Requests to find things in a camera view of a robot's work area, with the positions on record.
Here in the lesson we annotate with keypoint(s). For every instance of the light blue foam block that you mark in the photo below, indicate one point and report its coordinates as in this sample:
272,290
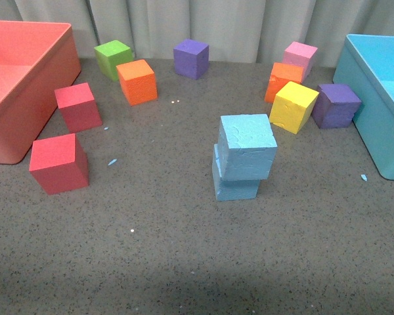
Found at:
246,147
231,190

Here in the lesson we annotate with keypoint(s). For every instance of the left orange foam block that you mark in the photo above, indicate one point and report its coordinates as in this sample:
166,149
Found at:
138,82

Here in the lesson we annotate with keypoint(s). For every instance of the orange foam block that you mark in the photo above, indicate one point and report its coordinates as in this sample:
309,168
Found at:
138,82
281,74

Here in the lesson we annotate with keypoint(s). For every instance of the back purple foam block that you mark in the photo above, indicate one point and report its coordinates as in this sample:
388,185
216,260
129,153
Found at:
191,58

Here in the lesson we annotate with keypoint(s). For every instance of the purple foam block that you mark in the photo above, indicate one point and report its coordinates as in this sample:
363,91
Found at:
191,58
335,107

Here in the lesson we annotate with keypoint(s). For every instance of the yellow foam block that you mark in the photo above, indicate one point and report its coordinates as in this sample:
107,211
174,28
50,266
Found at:
292,106

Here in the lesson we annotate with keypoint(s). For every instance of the right orange foam block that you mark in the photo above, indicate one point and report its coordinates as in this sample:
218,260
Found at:
281,74

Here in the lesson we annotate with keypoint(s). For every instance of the rear red foam block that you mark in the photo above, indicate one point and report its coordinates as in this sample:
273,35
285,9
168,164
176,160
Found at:
78,107

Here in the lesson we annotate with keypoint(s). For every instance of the red foam block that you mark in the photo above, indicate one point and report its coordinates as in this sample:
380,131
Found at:
59,164
78,107

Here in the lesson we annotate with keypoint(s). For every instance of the green foam block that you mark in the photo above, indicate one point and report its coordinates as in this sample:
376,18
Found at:
111,54

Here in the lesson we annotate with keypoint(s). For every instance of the white curtain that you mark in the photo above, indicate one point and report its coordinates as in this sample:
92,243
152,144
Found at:
236,31

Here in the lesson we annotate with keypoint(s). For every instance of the front red foam block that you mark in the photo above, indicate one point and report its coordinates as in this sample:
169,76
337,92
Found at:
59,164

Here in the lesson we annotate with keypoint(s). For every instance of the pink foam block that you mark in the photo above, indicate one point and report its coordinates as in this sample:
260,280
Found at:
300,54

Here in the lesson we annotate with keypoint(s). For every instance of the right purple foam block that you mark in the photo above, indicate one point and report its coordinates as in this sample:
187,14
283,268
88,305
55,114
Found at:
335,107

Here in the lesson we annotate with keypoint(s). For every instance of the red plastic bin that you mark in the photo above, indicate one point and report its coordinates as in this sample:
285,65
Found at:
36,58

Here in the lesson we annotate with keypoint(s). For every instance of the blue plastic bin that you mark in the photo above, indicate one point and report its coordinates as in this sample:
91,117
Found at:
366,64

